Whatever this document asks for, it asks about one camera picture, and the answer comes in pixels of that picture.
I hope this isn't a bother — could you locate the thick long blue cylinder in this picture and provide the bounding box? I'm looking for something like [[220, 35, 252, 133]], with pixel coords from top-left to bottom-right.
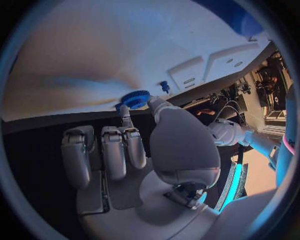
[[191, 0, 265, 37]]

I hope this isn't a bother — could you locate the white cable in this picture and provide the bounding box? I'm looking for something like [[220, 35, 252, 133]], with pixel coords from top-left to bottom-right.
[[215, 100, 245, 125]]

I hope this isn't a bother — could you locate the blue gear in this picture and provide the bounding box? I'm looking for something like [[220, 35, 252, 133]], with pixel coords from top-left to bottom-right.
[[114, 90, 152, 111]]

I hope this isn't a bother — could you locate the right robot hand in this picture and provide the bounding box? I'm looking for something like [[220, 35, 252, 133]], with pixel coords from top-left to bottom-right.
[[60, 95, 222, 240]]

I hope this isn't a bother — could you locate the glowing light bar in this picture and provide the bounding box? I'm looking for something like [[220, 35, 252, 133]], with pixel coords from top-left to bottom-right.
[[220, 162, 250, 211]]

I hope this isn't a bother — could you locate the white task board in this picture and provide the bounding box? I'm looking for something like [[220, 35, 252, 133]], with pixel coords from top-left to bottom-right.
[[1, 0, 275, 123]]

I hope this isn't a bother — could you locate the blue peg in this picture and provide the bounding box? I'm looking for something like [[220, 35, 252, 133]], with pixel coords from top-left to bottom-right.
[[159, 80, 171, 95]]

